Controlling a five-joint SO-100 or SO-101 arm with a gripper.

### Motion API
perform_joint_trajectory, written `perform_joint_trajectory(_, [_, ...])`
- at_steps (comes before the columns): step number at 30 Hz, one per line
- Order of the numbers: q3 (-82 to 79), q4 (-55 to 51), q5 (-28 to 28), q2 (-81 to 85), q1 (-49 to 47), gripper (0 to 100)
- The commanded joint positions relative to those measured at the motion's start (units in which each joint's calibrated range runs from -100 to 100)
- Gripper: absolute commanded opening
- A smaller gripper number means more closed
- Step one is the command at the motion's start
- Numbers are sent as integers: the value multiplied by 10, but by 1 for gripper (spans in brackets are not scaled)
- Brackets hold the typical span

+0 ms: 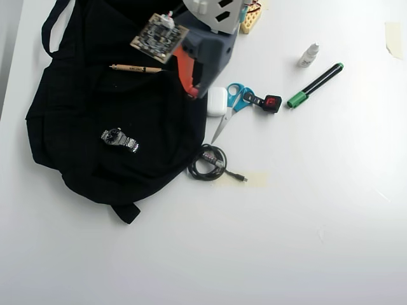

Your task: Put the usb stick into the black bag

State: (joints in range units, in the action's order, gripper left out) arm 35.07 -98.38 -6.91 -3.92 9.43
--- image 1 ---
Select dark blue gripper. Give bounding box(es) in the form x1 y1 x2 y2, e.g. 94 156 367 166
174 27 238 98

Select yellow perforated robot base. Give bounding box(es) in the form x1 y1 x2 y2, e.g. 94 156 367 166
239 0 264 35

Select black fabric bag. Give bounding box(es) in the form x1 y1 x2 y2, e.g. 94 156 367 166
24 0 220 225

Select white earbuds case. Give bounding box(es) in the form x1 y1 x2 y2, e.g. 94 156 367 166
207 86 228 118

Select wooden pen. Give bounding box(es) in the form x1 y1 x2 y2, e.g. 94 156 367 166
109 63 168 74

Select black bike light red lens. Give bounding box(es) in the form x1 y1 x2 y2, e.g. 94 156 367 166
244 90 283 114

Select silver metal wristwatch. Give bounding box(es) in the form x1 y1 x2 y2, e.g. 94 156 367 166
100 127 140 154

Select small white dropper bottle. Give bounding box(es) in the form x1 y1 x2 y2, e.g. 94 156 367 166
297 42 321 69

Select green black marker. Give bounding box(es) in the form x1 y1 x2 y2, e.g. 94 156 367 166
287 62 345 110

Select wide masking tape strip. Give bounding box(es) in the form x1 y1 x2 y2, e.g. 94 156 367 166
216 171 270 188

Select torn masking tape piece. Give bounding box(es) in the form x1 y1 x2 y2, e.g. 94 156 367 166
384 21 404 60

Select blue-handled scissors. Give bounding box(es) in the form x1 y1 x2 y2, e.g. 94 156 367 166
210 82 256 146

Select bare camera circuit board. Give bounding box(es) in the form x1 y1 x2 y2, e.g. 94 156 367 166
129 12 191 64

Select coiled black usb cable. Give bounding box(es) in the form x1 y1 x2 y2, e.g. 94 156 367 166
187 143 249 184

